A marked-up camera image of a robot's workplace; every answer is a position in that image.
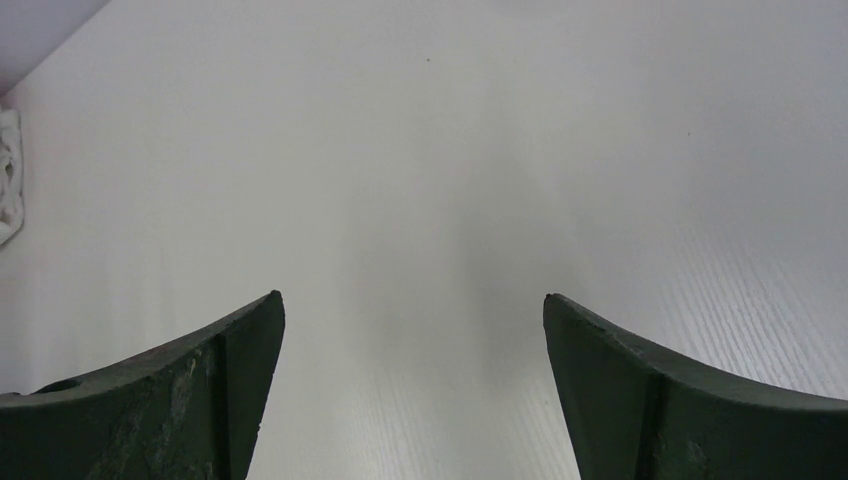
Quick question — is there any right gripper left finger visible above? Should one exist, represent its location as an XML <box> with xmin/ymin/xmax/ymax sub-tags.
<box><xmin>1</xmin><ymin>291</ymin><xmax>285</xmax><ymax>479</ymax></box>

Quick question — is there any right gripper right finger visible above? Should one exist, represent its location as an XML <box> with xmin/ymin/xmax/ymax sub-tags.
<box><xmin>543</xmin><ymin>294</ymin><xmax>847</xmax><ymax>479</ymax></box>

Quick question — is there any folded white t shirt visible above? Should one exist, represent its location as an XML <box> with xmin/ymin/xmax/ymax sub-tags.
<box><xmin>1</xmin><ymin>110</ymin><xmax>25</xmax><ymax>245</ymax></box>

